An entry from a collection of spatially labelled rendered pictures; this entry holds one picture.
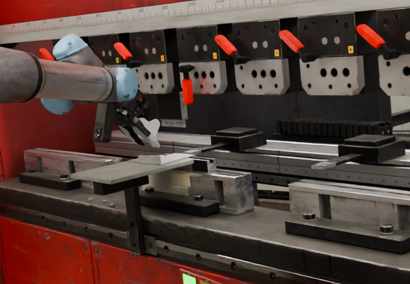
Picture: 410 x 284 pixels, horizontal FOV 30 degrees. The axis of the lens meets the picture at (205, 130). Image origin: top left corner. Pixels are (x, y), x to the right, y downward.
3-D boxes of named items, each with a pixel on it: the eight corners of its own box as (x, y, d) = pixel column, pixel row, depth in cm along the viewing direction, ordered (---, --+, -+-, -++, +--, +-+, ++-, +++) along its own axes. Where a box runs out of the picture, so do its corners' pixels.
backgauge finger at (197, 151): (171, 158, 212) (169, 140, 211) (238, 142, 229) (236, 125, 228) (199, 161, 203) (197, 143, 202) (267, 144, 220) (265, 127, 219)
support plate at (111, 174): (70, 178, 195) (69, 174, 194) (151, 158, 212) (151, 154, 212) (110, 184, 181) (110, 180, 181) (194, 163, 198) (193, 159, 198)
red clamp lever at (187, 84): (182, 105, 187) (177, 65, 186) (194, 102, 190) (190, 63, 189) (187, 105, 186) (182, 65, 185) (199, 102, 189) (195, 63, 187)
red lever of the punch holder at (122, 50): (113, 41, 205) (132, 64, 200) (125, 40, 207) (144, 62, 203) (111, 47, 206) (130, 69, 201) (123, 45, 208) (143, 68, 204)
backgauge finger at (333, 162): (297, 172, 177) (296, 151, 177) (365, 151, 194) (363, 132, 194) (338, 176, 168) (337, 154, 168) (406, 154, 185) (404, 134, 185)
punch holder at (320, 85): (301, 94, 163) (295, 17, 161) (327, 90, 169) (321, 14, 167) (359, 95, 152) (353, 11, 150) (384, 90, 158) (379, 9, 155)
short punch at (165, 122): (159, 126, 208) (155, 91, 207) (165, 125, 209) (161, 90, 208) (182, 127, 201) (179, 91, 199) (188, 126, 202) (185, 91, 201)
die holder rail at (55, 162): (26, 177, 265) (22, 150, 264) (41, 174, 269) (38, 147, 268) (108, 192, 228) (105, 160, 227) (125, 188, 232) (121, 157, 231)
